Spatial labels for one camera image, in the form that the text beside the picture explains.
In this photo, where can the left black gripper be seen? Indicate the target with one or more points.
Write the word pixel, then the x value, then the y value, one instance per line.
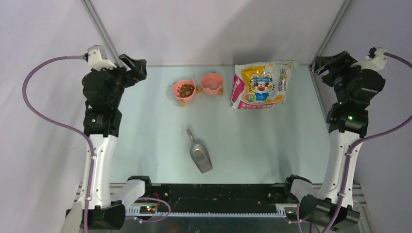
pixel 132 76

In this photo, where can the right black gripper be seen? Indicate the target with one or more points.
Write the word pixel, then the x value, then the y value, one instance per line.
pixel 338 63

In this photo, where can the cat food bag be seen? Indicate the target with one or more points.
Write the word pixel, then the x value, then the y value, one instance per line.
pixel 261 85

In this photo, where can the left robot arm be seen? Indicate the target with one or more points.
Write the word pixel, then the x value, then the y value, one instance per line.
pixel 103 88

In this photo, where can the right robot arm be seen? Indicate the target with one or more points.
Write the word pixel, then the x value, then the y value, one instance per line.
pixel 354 83

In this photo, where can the metal food scoop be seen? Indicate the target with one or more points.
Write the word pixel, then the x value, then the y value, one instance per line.
pixel 199 154

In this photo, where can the pink bowl with kibble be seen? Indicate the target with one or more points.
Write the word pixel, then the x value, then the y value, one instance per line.
pixel 184 91

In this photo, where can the empty pink bowl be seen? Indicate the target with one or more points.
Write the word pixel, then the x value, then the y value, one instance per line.
pixel 212 84

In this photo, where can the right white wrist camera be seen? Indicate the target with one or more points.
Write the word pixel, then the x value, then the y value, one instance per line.
pixel 376 60

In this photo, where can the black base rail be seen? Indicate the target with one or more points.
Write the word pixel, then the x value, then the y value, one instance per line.
pixel 226 199

